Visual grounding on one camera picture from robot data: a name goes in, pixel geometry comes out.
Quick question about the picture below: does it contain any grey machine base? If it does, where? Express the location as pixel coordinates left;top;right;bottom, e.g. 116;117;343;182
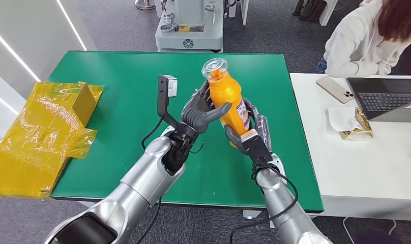
155;0;225;53

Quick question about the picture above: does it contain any green table mat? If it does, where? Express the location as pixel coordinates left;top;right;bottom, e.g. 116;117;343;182
49;50;324;214

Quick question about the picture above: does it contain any chrome stand base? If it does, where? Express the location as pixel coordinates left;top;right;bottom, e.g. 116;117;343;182
135;0;156;11

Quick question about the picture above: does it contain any beige smartphone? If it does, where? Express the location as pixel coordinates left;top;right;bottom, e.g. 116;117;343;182
316;76;355;104

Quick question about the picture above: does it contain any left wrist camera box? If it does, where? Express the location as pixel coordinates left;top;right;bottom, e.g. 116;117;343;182
157;74;189;132

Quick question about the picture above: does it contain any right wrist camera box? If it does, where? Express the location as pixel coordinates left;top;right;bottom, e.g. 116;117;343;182
241;129;274;166

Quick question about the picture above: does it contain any white cable under desk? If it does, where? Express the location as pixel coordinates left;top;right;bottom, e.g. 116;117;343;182
342;217;397;244

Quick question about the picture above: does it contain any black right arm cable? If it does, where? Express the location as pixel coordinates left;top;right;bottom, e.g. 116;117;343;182
229;164;299;244

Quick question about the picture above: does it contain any white paper tissue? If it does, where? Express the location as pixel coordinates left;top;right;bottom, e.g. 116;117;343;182
328;106;363;133

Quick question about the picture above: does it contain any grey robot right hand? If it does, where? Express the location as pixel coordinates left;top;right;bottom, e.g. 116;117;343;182
224;98;272;156

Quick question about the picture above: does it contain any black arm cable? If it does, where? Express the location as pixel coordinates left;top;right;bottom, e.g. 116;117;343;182
229;164;299;244
134;116;166;244

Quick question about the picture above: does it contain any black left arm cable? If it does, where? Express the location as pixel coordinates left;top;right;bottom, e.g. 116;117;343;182
134;116;166;244

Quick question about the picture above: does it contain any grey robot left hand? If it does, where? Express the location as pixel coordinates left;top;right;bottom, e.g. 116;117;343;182
180;80;232;135

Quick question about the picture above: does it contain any dark grey laptop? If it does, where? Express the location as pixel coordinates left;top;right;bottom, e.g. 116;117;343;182
345;77;411;123

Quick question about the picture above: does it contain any yellow taped cardboard box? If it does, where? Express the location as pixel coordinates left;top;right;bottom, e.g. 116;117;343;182
0;81;104;199

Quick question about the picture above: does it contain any white furniture panel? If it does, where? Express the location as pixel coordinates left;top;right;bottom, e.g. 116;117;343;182
319;0;339;27

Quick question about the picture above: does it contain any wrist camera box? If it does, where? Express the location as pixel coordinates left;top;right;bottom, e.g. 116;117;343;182
157;74;189;132
241;129;274;166

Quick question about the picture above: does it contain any orange plastic bottle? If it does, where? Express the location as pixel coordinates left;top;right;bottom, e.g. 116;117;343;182
201;57;251;149

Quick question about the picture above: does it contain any gold foil snack wrapper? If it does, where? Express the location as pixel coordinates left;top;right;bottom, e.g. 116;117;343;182
339;107;374;140

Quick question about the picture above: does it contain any white desk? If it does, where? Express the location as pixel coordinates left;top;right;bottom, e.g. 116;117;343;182
289;73;411;222

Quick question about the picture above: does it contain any person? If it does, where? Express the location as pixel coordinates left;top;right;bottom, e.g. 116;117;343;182
316;0;411;79

